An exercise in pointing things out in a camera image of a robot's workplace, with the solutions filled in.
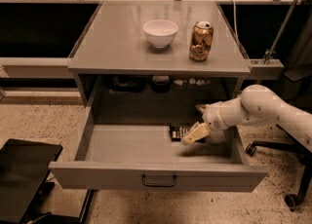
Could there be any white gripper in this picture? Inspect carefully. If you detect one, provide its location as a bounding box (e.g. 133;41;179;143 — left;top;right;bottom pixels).
181;98;244;145

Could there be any rxbar chocolate wrapper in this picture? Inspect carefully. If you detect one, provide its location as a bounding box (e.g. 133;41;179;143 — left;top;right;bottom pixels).
169;126;191;143

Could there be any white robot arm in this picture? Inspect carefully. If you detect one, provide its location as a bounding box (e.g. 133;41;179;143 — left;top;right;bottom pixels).
181;85;312;152

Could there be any grey open top drawer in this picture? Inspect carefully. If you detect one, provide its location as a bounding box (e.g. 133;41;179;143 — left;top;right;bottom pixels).
48;105;270;193

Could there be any grey counter cabinet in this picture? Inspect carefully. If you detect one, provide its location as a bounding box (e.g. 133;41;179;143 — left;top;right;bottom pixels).
67;0;254;109

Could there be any gold soda can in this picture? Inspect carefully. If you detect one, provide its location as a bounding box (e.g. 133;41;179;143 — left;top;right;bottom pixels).
189;20;214;61

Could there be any white ceramic bowl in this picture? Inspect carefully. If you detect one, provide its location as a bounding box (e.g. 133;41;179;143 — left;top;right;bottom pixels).
143;19;178;48

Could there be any black office chair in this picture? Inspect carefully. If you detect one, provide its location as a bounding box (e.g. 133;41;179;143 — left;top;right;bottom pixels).
245;71;312;209

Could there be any metal diagonal rod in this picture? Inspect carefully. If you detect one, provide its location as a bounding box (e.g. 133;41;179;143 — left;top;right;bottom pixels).
261;0;311;65

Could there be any black tablet screen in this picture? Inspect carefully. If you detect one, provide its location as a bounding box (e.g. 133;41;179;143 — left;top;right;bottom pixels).
0;139;62;224

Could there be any black drawer handle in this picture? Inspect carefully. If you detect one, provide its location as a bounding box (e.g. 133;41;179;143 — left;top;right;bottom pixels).
141;174;177;188

